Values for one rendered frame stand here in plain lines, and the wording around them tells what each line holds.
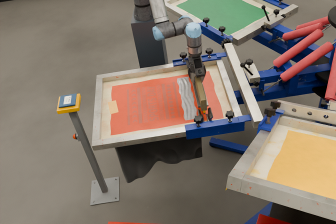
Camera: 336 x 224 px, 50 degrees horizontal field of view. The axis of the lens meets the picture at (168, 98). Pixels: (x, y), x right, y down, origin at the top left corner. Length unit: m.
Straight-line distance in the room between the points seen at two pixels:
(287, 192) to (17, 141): 2.94
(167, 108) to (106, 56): 2.29
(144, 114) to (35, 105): 2.04
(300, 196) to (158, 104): 1.25
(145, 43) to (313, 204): 1.70
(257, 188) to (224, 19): 1.90
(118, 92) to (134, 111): 0.20
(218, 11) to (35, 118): 2.02
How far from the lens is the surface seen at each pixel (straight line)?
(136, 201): 2.83
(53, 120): 3.64
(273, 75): 2.09
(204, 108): 1.88
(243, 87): 1.99
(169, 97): 2.09
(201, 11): 2.85
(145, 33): 2.36
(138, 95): 2.14
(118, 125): 2.00
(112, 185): 2.94
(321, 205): 0.97
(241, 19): 2.72
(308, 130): 1.69
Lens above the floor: 2.36
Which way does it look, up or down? 42 degrees down
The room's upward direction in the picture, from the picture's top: 9 degrees counter-clockwise
